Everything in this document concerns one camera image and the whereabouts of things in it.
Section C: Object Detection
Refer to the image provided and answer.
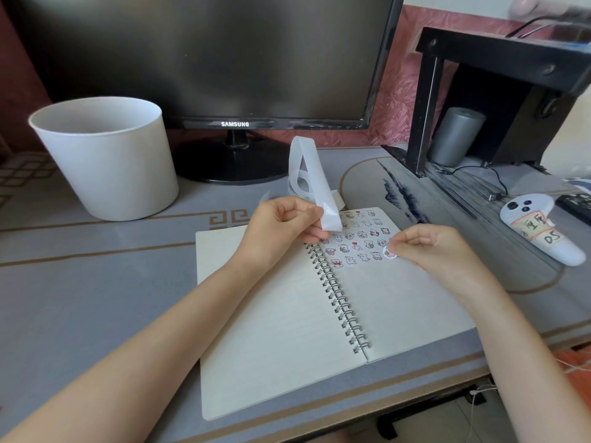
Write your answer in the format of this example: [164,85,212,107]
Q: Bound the white sticker strip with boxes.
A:
[257,135,345,231]

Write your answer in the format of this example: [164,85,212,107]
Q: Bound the black desk frame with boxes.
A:
[376,415,399,441]

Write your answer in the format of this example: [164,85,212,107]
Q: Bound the person's left hand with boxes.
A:
[235,197,331,271]

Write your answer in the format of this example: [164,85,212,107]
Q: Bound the grey patterned desk mat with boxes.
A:
[0,145,591,443]

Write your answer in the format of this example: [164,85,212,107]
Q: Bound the person's right hand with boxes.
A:
[387,224,504,309]

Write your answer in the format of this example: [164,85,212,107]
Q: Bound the thin white cable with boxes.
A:
[465,357,591,443]

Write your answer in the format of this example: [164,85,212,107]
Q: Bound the white labelled VR controller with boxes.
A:
[500,193,587,268]

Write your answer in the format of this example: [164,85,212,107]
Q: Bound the white plastic waste bin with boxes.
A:
[28,96,180,222]

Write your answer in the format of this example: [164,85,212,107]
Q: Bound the cream spiral notebook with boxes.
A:
[195,207,476,421]

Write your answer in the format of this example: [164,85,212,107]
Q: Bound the person's left forearm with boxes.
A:
[0,255,278,443]

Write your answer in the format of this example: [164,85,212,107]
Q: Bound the black shelf frame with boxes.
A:
[382,27,591,178]

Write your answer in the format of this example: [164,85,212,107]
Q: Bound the black computer monitor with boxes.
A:
[4,0,406,185]

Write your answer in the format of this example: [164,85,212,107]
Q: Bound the person's right leg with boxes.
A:
[323,426,377,443]

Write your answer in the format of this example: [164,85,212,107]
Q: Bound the grey cylindrical speaker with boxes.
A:
[428,107,487,167]

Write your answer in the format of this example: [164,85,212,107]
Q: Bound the orange woven bag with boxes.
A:
[553,345,591,386]

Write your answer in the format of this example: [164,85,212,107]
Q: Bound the black wire frame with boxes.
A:
[505,14,582,40]

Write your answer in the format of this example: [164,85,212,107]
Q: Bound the black cable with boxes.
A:
[438,164,510,202]

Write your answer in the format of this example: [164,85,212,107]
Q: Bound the person's right forearm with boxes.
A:
[468,281,591,443]

